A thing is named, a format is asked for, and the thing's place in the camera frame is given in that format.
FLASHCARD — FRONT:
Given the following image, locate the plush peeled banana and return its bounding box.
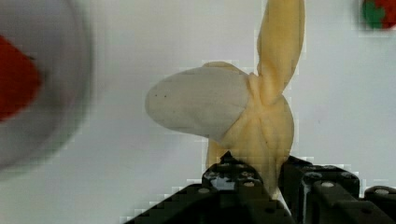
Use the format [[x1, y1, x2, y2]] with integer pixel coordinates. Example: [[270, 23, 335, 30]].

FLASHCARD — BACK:
[[145, 0, 305, 198]]

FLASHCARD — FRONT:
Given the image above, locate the red green strawberry toy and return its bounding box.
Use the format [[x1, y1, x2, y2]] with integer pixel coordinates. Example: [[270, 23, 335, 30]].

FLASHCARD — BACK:
[[361, 0, 396, 30]]

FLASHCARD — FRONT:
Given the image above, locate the grey oval plate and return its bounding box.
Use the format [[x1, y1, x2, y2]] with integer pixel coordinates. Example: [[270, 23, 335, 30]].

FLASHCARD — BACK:
[[1, 0, 92, 170]]

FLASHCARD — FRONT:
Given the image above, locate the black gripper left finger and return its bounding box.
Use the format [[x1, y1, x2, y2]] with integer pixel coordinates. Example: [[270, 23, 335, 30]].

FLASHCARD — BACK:
[[124, 152, 294, 224]]

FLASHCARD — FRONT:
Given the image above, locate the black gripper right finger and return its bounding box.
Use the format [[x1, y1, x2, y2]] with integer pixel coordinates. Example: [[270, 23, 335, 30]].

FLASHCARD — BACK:
[[279, 156, 396, 224]]

